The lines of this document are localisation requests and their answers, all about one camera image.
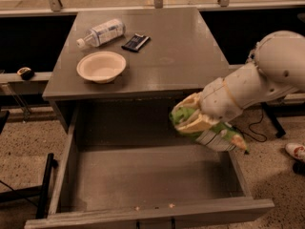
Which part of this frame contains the dark blue snack bar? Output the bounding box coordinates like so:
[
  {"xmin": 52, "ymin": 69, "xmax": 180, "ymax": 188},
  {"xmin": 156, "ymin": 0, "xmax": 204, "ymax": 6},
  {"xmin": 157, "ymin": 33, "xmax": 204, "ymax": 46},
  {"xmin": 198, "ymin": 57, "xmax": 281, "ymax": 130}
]
[{"xmin": 122, "ymin": 34, "xmax": 150, "ymax": 52}]

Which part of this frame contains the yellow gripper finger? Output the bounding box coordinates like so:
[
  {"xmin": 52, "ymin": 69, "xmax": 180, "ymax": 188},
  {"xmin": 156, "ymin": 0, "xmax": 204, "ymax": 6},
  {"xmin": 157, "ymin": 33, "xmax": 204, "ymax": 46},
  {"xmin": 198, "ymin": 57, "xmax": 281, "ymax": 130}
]
[
  {"xmin": 172, "ymin": 93, "xmax": 200, "ymax": 116},
  {"xmin": 174, "ymin": 109, "xmax": 219, "ymax": 134}
]

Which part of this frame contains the clear plastic water bottle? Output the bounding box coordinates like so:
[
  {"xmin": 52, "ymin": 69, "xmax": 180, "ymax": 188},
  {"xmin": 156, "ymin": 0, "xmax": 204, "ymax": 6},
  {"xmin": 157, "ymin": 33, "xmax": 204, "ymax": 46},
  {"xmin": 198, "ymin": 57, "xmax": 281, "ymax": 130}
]
[{"xmin": 76, "ymin": 19, "xmax": 126, "ymax": 48}]

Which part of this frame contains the green rice chip bag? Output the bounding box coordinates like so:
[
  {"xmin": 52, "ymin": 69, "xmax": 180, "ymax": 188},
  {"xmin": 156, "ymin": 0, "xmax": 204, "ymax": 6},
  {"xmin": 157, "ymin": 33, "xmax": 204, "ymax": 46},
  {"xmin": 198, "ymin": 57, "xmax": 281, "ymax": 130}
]
[{"xmin": 170, "ymin": 113, "xmax": 249, "ymax": 153}]

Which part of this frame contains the white red sneaker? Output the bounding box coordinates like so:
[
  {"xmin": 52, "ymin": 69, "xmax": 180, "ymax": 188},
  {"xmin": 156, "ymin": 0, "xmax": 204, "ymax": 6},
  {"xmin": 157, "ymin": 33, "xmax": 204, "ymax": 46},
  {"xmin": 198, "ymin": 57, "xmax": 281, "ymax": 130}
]
[{"xmin": 285, "ymin": 143, "xmax": 305, "ymax": 162}]

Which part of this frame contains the black metal stand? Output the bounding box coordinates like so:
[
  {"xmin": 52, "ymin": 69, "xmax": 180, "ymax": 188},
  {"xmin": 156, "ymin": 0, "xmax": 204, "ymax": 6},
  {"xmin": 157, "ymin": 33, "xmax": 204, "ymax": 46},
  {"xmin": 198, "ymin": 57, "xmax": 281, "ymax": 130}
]
[{"xmin": 0, "ymin": 153, "xmax": 58, "ymax": 219}]

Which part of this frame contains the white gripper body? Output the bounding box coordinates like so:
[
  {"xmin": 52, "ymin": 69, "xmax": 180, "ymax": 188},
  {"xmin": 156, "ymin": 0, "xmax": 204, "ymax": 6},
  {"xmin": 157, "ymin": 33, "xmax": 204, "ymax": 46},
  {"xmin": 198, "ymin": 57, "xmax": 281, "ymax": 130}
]
[{"xmin": 199, "ymin": 77, "xmax": 243, "ymax": 122}]

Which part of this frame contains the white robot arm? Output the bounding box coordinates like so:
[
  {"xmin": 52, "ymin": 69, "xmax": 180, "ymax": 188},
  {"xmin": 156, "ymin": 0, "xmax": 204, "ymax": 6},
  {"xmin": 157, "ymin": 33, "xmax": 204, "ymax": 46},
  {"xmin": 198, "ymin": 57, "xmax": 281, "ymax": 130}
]
[{"xmin": 171, "ymin": 31, "xmax": 305, "ymax": 134}]

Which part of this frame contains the grey cabinet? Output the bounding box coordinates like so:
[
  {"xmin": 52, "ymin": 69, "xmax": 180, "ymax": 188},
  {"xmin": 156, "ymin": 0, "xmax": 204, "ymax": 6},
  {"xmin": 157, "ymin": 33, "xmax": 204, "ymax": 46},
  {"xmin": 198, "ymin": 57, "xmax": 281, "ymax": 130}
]
[{"xmin": 43, "ymin": 8, "xmax": 231, "ymax": 127}]

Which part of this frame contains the white paper bowl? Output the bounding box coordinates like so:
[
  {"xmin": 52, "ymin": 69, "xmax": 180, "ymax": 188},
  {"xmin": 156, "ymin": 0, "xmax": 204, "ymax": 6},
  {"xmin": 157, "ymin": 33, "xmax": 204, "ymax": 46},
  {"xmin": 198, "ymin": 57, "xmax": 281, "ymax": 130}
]
[{"xmin": 76, "ymin": 52, "xmax": 127, "ymax": 83}]

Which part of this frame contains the black power cable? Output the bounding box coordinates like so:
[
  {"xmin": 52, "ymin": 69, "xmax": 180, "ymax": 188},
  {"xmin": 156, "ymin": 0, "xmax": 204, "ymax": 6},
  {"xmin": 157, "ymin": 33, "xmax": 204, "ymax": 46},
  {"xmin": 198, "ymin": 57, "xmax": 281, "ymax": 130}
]
[{"xmin": 234, "ymin": 108, "xmax": 269, "ymax": 143}]

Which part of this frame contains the open grey top drawer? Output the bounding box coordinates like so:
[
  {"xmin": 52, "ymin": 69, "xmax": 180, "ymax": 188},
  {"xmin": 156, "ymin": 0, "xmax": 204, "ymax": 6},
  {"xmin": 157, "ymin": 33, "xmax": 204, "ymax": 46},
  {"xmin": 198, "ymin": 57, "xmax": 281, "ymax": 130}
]
[{"xmin": 25, "ymin": 99, "xmax": 274, "ymax": 229}]

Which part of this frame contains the yellow black tape measure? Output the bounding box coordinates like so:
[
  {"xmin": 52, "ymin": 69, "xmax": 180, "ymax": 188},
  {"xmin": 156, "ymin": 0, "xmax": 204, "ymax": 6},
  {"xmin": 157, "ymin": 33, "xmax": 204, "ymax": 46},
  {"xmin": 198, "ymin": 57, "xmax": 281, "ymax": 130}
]
[{"xmin": 17, "ymin": 67, "xmax": 34, "ymax": 80}]

